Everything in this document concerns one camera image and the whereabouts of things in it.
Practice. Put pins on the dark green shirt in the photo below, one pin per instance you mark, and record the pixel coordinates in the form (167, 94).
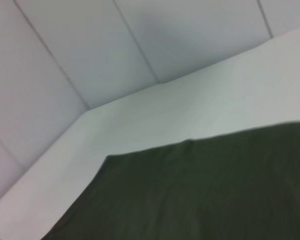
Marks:
(202, 187)

